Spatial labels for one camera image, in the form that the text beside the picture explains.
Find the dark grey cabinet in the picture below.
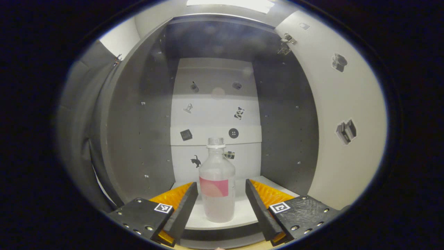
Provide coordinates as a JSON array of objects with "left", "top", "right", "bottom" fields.
[{"left": 101, "top": 14, "right": 319, "bottom": 249}]

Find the metal door hinge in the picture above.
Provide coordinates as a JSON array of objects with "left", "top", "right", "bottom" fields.
[{"left": 277, "top": 33, "right": 297, "bottom": 56}]

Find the large ceiling light panel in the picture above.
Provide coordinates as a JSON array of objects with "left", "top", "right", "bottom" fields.
[{"left": 186, "top": 0, "right": 276, "bottom": 14}]

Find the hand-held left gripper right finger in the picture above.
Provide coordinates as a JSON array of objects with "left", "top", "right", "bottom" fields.
[{"left": 245, "top": 179, "right": 342, "bottom": 247}]

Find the clear plastic bottle pink label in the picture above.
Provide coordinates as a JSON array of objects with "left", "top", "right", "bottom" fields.
[{"left": 199, "top": 137, "right": 236, "bottom": 223}]

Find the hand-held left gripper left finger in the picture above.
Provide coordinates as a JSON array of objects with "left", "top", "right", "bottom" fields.
[{"left": 108, "top": 182, "right": 199, "bottom": 248}]

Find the grey cabinet door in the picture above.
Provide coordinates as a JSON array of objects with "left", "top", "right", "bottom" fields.
[{"left": 274, "top": 10, "right": 388, "bottom": 210}]

